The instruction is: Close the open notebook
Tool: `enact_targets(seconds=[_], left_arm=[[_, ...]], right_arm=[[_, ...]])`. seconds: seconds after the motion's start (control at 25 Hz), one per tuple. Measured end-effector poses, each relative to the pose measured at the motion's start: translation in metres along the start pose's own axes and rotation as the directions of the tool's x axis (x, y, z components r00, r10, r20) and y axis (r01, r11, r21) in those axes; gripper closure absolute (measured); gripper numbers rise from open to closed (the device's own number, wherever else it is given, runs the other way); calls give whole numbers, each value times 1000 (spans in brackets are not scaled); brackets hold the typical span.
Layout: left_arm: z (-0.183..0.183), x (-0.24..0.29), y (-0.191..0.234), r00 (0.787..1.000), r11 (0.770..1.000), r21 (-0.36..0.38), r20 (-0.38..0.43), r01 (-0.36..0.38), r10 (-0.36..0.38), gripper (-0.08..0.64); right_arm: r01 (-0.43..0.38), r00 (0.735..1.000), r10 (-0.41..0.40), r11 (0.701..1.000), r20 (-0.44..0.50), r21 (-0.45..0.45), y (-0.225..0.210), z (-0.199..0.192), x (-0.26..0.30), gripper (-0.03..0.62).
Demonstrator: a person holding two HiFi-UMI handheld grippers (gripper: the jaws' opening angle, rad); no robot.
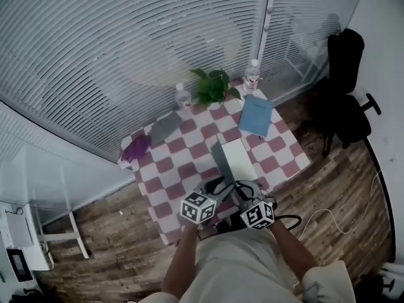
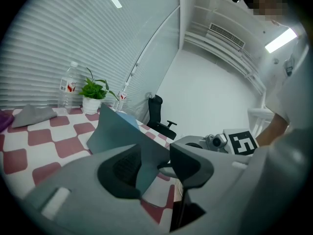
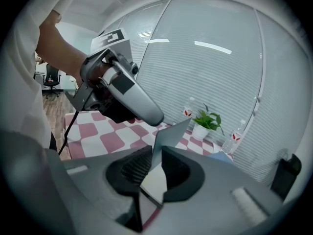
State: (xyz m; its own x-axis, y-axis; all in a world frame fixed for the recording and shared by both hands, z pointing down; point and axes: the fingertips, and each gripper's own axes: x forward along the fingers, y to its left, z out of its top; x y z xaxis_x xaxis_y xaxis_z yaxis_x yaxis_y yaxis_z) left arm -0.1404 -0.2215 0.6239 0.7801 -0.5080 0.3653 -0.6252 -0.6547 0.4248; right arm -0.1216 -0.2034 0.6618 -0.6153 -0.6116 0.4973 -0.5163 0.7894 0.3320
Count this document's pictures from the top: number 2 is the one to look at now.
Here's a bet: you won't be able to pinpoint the red white checkered tablecloth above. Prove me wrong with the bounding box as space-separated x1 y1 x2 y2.
0 105 183 230

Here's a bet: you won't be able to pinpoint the green potted plant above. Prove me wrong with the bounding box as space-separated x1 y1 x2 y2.
78 67 120 115

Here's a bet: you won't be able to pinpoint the glass wall with white blinds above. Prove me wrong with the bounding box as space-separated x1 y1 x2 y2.
0 0 181 122

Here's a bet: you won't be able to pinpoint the grey gripper-mounted camera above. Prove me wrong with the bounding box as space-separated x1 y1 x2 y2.
204 133 229 154

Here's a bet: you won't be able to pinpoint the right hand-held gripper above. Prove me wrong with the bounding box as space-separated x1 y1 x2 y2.
172 129 260 157

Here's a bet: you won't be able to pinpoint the long ceiling light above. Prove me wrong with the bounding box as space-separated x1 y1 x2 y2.
265 27 298 54

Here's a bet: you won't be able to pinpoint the person's right forearm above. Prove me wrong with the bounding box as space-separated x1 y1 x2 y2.
254 113 291 148

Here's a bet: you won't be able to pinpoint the white ceiling pipes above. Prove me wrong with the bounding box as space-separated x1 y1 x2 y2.
184 30 268 95

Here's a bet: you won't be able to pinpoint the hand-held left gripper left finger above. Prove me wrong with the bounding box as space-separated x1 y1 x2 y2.
23 144 171 235

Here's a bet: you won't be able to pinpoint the purple cloth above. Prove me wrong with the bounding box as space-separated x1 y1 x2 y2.
0 113 15 133

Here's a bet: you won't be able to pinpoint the clear plastic water bottle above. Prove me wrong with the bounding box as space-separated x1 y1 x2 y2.
58 61 79 115
116 82 129 112

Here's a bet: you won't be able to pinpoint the person's head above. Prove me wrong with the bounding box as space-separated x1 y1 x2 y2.
243 0 301 26

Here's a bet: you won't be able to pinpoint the black office chair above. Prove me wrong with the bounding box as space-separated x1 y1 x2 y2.
146 94 178 141

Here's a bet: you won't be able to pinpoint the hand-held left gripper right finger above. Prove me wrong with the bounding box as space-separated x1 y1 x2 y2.
170 142 253 235

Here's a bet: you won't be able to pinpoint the white air vent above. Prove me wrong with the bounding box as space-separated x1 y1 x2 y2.
208 22 246 50

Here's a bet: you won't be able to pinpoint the grey cloth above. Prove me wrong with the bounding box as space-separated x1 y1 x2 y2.
11 103 58 129

